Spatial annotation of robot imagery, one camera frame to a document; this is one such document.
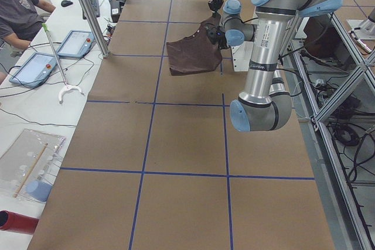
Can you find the brown t-shirt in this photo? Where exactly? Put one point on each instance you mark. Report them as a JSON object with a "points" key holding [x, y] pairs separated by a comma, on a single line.
{"points": [[196, 53]]}

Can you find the black keyboard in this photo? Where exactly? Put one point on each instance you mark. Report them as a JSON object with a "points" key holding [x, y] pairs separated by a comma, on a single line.
{"points": [[96, 7]]}

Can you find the far blue teach pendant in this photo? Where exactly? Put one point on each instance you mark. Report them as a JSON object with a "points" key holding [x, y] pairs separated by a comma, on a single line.
{"points": [[76, 44]]}

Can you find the blue teach pendant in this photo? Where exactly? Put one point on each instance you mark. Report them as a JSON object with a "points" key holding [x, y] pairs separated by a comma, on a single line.
{"points": [[76, 44], [35, 71]]}

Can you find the black computer mouse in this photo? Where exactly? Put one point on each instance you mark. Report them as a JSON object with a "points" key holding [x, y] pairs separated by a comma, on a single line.
{"points": [[66, 3]]}

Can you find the white reacher grabber tool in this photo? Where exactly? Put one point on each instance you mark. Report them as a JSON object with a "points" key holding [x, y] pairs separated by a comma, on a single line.
{"points": [[67, 87]]}

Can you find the near blue teach pendant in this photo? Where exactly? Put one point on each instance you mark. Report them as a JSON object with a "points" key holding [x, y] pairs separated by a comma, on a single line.
{"points": [[35, 71]]}

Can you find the seated person grey shirt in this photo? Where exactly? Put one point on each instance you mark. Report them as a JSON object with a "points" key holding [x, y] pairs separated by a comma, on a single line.
{"points": [[20, 21]]}

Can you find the wooden stick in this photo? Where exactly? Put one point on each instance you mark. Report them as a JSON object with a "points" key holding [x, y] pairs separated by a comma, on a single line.
{"points": [[17, 191]]}

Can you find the clear plastic bag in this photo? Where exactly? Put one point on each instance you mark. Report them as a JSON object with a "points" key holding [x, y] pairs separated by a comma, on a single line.
{"points": [[16, 161]]}

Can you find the small light blue cup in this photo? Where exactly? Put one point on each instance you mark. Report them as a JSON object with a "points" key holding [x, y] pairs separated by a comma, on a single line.
{"points": [[39, 190]]}

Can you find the red cylinder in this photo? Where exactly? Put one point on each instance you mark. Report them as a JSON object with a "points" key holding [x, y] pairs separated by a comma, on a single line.
{"points": [[18, 223]]}

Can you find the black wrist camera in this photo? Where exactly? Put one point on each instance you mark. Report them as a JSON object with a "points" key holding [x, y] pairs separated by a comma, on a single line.
{"points": [[213, 35]]}

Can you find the aluminium side frame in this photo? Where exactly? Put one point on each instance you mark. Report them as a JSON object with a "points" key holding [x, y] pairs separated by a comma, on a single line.
{"points": [[337, 101]]}

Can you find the aluminium frame post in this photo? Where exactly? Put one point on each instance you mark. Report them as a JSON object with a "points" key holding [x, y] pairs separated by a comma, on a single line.
{"points": [[94, 26]]}

